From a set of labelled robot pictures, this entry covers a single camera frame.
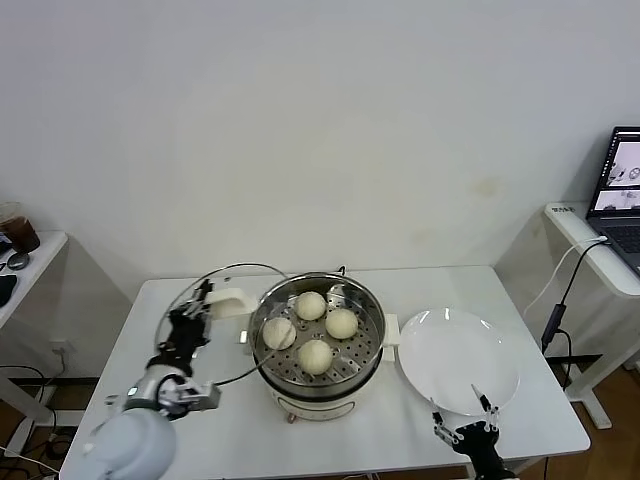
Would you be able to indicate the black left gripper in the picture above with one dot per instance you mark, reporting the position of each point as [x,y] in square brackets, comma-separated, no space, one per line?
[185,332]

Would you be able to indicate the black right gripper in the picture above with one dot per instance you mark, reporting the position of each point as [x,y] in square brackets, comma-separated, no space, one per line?
[480,442]

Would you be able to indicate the white steamed baozi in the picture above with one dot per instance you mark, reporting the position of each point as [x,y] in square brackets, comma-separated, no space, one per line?
[341,323]
[315,356]
[310,305]
[278,333]

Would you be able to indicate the perforated steel steamer basket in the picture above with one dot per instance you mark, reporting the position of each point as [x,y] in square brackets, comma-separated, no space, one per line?
[360,345]

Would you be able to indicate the white round plate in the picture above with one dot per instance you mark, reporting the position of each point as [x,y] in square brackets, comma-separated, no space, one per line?
[455,360]

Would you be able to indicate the cream electric cooking pot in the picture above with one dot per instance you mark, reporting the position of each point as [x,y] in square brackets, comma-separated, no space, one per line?
[315,407]

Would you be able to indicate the white side table with cup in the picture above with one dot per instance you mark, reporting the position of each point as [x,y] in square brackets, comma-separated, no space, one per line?
[45,250]

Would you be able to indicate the small round grey object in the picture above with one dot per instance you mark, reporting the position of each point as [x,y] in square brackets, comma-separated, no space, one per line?
[19,260]

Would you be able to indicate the iced coffee plastic cup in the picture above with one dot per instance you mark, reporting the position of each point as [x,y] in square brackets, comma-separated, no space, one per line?
[24,234]

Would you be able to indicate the black pouch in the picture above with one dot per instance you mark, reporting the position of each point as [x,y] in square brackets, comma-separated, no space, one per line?
[5,289]

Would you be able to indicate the white side table with laptop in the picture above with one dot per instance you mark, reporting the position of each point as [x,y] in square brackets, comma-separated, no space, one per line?
[575,227]

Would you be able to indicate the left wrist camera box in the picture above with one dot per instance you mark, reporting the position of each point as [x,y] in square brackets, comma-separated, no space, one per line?
[197,395]

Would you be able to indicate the white wall outlet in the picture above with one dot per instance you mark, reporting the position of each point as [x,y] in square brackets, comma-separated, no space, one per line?
[60,345]

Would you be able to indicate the grey laptop showing camera views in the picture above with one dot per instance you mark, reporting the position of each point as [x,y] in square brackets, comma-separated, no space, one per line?
[620,175]

